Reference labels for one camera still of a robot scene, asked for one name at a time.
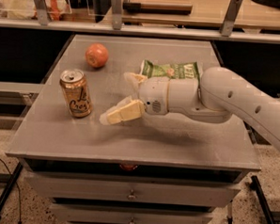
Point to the drawer with knob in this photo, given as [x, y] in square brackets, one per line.
[188, 194]
[125, 215]

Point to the top drawer with knob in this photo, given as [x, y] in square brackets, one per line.
[188, 194]

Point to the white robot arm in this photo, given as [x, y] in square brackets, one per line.
[213, 97]

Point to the black left floor rail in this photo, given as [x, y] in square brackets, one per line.
[9, 180]

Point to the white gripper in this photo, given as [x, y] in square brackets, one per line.
[153, 95]

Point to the green chip bag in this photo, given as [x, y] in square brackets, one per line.
[172, 71]

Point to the wooden tray on shelf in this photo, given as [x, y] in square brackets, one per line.
[159, 6]

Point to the grey drawer cabinet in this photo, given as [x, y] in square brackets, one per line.
[170, 148]

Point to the black floor rail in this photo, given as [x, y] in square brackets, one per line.
[9, 180]
[270, 216]

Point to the lower drawer with knob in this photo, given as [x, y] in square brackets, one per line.
[125, 215]

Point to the clear plastic bag orange item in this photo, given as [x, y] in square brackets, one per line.
[26, 9]

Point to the black right floor rail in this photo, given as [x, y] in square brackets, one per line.
[270, 216]

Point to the orange LaCroix soda can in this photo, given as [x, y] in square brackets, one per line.
[75, 89]

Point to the orange fruit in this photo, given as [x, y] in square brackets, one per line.
[96, 55]

